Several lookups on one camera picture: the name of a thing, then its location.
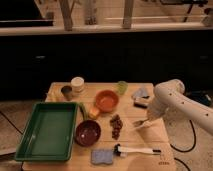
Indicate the grey blue cloth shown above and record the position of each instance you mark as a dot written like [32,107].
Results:
[140,93]

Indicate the black rectangular block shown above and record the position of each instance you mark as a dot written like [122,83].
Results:
[140,104]

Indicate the blue sponge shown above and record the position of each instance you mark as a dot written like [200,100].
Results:
[102,156]

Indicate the white cylindrical container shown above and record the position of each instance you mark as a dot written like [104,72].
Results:
[77,84]

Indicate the silver metal fork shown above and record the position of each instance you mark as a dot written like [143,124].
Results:
[139,123]

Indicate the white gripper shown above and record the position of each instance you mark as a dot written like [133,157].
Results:
[155,110]

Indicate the dark blue floor object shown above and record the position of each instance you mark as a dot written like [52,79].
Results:
[203,99]

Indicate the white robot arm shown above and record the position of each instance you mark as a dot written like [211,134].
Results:
[170,94]

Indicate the green vegetable toy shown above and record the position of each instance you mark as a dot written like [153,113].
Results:
[83,111]

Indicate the bunch of dark grapes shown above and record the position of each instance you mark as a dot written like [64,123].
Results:
[116,124]

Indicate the grey metal cup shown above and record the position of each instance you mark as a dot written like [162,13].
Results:
[67,92]

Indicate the green plastic cup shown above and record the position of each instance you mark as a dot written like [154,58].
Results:
[121,87]

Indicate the dark red bowl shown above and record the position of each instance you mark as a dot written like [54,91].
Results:
[87,133]

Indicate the wooden table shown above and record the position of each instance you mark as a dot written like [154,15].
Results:
[154,136]

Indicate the green plastic tray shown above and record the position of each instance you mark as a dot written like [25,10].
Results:
[49,133]

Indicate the orange bowl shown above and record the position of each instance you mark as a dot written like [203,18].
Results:
[106,100]

